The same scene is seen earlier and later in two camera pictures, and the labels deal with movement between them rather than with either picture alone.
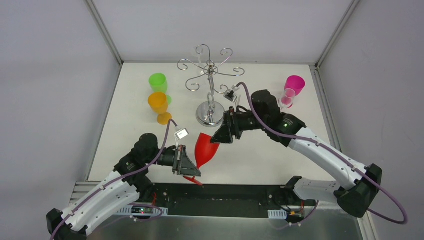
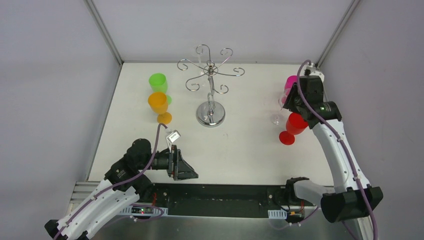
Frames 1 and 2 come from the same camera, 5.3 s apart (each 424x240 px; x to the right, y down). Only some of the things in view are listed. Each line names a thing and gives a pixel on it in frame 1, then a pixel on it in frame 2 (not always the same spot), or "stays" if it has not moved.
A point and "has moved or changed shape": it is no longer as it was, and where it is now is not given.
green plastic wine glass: x=158 y=83 stays
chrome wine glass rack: x=210 y=113 stays
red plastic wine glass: x=205 y=152 has moved or changed shape
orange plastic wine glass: x=158 y=101 stays
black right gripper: x=232 y=125 → x=294 y=97
